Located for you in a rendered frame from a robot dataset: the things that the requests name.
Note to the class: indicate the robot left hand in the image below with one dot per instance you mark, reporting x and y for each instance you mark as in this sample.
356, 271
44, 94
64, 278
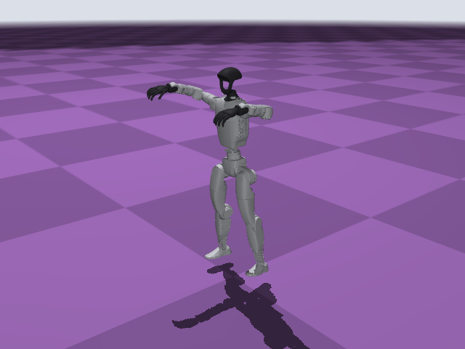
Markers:
229, 113

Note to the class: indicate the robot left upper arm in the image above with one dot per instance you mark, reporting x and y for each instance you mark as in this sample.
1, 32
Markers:
268, 114

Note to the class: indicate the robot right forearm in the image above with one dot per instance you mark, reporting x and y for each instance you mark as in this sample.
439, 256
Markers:
184, 89

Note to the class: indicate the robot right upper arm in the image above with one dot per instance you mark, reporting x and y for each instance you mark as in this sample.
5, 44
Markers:
206, 97

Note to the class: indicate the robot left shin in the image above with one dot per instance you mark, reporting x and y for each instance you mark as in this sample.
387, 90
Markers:
256, 240

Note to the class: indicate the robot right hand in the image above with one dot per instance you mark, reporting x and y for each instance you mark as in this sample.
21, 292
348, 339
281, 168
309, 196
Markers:
160, 90

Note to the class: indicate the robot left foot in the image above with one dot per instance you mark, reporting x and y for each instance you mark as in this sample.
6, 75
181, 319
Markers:
257, 270

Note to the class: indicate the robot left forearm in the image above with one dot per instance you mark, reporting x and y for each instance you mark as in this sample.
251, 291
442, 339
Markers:
255, 110

